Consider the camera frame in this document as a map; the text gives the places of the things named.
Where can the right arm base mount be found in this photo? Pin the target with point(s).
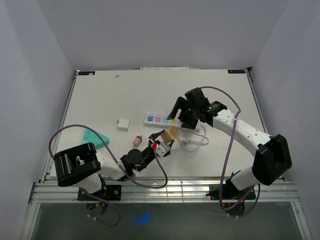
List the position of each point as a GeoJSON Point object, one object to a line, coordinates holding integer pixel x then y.
{"type": "Point", "coordinates": [234, 195]}

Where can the beige cube socket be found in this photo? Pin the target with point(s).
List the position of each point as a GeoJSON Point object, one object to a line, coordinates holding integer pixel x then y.
{"type": "Point", "coordinates": [170, 134]}

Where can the pink small plug adapter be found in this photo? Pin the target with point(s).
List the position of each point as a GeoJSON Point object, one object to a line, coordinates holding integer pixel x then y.
{"type": "Point", "coordinates": [138, 140]}

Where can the blue corner label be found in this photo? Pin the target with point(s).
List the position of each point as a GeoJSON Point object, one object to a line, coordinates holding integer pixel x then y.
{"type": "Point", "coordinates": [86, 73]}
{"type": "Point", "coordinates": [236, 71]}

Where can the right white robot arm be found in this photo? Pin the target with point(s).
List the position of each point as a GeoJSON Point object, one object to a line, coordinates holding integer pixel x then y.
{"type": "Point", "coordinates": [271, 153]}

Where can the teal triangular socket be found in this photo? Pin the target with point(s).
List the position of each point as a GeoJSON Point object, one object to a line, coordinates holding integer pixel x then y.
{"type": "Point", "coordinates": [91, 137]}

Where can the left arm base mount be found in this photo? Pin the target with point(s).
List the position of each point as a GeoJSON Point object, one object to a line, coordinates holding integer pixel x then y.
{"type": "Point", "coordinates": [98, 207]}

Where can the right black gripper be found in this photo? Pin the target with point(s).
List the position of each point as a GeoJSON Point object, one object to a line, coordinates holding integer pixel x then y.
{"type": "Point", "coordinates": [180, 101]}

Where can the white colourful power strip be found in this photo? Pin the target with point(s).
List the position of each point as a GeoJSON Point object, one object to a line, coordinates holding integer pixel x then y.
{"type": "Point", "coordinates": [159, 120]}

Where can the right blue corner label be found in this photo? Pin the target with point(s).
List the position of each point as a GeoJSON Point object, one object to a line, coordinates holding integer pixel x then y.
{"type": "Point", "coordinates": [236, 71]}

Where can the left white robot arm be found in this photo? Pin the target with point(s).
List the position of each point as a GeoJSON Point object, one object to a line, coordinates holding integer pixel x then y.
{"type": "Point", "coordinates": [85, 167]}

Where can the aluminium rail frame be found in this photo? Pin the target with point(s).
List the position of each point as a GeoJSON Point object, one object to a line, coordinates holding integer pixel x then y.
{"type": "Point", "coordinates": [176, 191]}

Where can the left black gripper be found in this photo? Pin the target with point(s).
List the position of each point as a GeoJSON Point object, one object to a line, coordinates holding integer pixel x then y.
{"type": "Point", "coordinates": [154, 135]}

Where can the left blue corner label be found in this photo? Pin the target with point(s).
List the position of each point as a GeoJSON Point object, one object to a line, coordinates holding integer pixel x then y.
{"type": "Point", "coordinates": [86, 73]}

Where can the white square charger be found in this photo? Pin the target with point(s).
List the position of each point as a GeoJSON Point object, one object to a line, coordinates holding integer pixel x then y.
{"type": "Point", "coordinates": [123, 124]}

